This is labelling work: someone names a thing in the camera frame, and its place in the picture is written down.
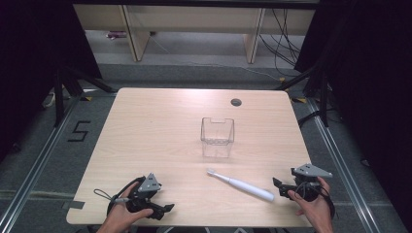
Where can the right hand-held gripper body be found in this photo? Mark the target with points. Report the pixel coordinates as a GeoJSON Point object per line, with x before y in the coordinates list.
{"type": "Point", "coordinates": [307, 186]}

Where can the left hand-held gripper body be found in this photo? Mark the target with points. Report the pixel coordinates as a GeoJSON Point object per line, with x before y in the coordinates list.
{"type": "Point", "coordinates": [144, 197]}

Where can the person's right hand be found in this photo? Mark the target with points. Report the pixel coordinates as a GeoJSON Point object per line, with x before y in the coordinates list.
{"type": "Point", "coordinates": [315, 208]}

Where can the person's left hand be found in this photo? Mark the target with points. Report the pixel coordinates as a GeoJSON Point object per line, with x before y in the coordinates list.
{"type": "Point", "coordinates": [120, 213]}

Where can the white electric toothbrush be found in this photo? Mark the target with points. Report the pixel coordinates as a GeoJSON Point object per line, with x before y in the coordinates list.
{"type": "Point", "coordinates": [246, 187]}

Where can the grey tape strip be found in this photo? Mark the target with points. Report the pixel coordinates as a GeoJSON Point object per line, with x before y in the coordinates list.
{"type": "Point", "coordinates": [75, 205]}

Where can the clear plastic container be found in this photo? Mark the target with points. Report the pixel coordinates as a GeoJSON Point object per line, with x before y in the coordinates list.
{"type": "Point", "coordinates": [217, 142]}

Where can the yellow tape piece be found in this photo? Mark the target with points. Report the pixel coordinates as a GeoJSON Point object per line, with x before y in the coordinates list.
{"type": "Point", "coordinates": [86, 98]}
{"type": "Point", "coordinates": [300, 100]}

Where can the black metal stand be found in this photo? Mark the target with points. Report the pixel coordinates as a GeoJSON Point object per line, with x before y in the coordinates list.
{"type": "Point", "coordinates": [324, 100]}
{"type": "Point", "coordinates": [59, 97]}

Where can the black curtain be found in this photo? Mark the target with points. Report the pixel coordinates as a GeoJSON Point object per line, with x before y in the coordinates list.
{"type": "Point", "coordinates": [372, 81]}
{"type": "Point", "coordinates": [35, 64]}

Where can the pink item under bench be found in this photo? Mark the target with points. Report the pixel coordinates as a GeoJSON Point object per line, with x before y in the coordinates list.
{"type": "Point", "coordinates": [116, 34]}

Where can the light wooden bench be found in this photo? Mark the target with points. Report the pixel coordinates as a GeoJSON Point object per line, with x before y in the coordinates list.
{"type": "Point", "coordinates": [194, 17]}

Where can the aluminium floor rail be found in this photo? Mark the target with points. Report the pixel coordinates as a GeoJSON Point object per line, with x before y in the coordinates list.
{"type": "Point", "coordinates": [39, 161]}
{"type": "Point", "coordinates": [340, 161]}

